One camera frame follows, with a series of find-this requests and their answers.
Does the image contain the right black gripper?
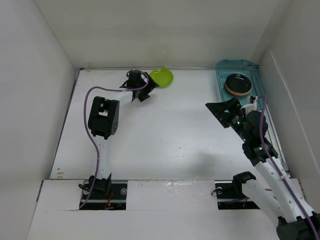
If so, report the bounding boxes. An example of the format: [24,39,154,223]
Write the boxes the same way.
[205,97,250,142]

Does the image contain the green plate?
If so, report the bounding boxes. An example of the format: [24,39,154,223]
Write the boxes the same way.
[149,68,174,88]

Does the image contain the cream plate small flowers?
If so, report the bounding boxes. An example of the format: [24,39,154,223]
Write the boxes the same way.
[224,86,252,97]

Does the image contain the black plate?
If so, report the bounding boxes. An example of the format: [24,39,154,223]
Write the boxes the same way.
[224,73,252,93]

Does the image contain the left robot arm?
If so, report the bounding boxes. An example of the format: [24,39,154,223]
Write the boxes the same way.
[79,69,159,200]

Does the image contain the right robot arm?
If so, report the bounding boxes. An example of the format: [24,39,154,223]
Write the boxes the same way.
[205,95,320,240]

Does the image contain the teal transparent plastic bin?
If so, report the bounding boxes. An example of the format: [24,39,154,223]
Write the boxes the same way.
[215,59,266,106]

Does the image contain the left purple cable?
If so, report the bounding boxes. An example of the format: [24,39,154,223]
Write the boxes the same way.
[78,69,150,210]

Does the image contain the purple cable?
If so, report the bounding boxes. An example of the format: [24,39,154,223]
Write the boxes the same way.
[254,94,320,240]
[78,69,150,210]

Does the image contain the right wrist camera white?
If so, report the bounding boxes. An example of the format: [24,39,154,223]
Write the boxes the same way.
[241,95,259,115]

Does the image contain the metal rail right side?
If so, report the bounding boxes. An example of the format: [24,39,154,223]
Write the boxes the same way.
[264,106,291,177]

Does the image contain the metal rail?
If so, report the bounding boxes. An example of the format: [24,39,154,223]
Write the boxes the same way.
[79,180,258,211]
[264,106,291,177]

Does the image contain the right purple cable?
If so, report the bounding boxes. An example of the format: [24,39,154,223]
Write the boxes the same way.
[254,94,320,240]

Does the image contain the metal rail front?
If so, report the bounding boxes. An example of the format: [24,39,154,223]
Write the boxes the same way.
[79,180,258,211]

